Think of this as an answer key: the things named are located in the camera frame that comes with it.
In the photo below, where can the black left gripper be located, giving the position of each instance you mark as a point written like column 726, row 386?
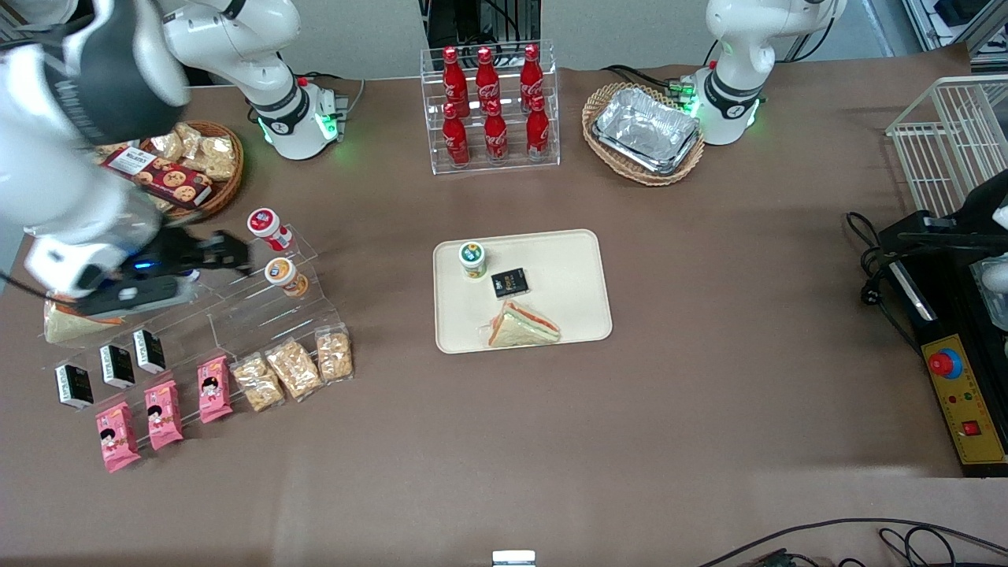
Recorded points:
column 994, row 198

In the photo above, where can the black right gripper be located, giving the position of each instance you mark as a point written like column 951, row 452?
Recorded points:
column 175, row 250

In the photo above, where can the green lid gum bottle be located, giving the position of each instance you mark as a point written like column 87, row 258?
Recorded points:
column 472, row 260

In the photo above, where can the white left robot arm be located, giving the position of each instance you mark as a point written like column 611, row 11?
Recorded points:
column 740, row 47

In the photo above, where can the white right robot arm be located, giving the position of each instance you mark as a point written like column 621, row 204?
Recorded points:
column 87, row 197

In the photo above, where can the red lid gum bottle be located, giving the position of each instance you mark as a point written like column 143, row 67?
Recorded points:
column 268, row 227

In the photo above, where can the aluminium foil tray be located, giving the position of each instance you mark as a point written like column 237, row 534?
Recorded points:
column 646, row 126
column 994, row 295
column 669, row 168

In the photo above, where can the beige rectangular tray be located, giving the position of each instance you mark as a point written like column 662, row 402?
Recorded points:
column 567, row 268

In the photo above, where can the dark brown wicker basket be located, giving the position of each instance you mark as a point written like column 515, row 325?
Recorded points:
column 224, row 193

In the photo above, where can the clear acrylic stepped stand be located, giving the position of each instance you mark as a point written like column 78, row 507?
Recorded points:
column 236, row 331

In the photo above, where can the clear bag of puffed snack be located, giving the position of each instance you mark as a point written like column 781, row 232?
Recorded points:
column 161, row 203
column 189, row 138
column 167, row 146
column 218, row 157
column 116, row 148

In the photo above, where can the dark red cookie box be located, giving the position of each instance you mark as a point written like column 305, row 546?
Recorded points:
column 169, row 181

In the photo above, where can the small black carton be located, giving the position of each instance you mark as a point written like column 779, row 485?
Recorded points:
column 150, row 351
column 74, row 386
column 509, row 283
column 118, row 367

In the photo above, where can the clear bag of crisp snack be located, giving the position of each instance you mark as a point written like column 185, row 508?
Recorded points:
column 294, row 370
column 257, row 383
column 334, row 354

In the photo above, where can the pink snack pack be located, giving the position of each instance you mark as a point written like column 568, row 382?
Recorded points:
column 214, row 390
column 118, row 437
column 163, row 415

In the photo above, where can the wrapped triangle sandwich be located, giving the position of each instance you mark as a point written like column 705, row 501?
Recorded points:
column 524, row 329
column 71, row 327

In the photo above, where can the black sealing machine yellow panel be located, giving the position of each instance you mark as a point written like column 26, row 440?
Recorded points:
column 965, row 409

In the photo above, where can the red cola bottle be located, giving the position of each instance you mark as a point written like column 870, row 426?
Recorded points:
column 455, row 142
column 538, row 134
column 454, row 79
column 495, row 138
column 531, row 75
column 487, row 79

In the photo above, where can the clear acrylic bottle rack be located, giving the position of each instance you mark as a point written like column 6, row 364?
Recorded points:
column 512, row 167

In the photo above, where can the black equipment cabinet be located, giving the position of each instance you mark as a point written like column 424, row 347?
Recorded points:
column 472, row 20

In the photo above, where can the light tan wicker basket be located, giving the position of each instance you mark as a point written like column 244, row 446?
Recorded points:
column 602, row 98

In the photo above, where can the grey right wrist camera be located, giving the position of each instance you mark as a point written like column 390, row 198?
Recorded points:
column 138, row 298

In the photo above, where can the aluminium frame shelf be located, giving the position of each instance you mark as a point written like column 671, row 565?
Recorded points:
column 961, row 20

